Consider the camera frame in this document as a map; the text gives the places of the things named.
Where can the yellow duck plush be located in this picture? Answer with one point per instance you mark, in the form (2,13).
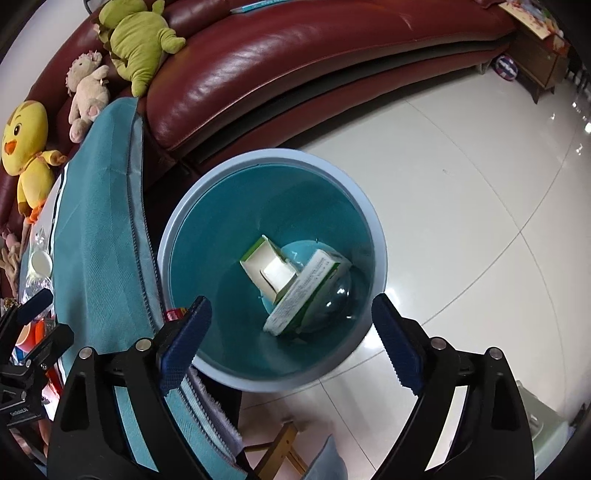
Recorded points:
(24,156)

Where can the blue book on sofa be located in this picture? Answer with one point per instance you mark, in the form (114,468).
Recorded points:
(255,6)

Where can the blue round trash bin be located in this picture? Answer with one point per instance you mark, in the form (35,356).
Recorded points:
(290,252)

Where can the clear plastic water bottle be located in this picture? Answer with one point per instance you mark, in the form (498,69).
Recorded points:
(35,283)

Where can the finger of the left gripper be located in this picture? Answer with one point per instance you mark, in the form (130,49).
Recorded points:
(18,316)
(50,349)

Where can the beige plush lamb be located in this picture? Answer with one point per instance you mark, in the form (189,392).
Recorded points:
(86,84)

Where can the green white carton box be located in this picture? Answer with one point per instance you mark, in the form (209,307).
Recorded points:
(316,297)

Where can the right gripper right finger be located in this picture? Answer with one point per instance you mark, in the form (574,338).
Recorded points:
(493,438)

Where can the striped ball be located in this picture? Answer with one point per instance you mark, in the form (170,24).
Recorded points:
(506,68)

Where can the pale green plastic box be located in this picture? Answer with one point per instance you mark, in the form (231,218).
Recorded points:
(550,432)

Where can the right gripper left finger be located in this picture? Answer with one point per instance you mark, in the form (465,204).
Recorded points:
(88,439)

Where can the wooden side cabinet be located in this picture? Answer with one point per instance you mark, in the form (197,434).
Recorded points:
(539,48)

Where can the green plush toy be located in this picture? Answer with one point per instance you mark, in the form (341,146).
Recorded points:
(138,38)

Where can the teal tablecloth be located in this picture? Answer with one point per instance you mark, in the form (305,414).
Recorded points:
(107,288)

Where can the dark red leather sofa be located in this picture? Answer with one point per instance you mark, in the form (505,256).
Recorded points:
(256,80)

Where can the wooden stool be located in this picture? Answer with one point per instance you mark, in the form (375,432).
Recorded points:
(278,451)

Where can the open white green carton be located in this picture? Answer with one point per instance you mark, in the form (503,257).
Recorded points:
(268,269)

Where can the tan giraffe plush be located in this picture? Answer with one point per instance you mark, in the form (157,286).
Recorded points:
(11,256)

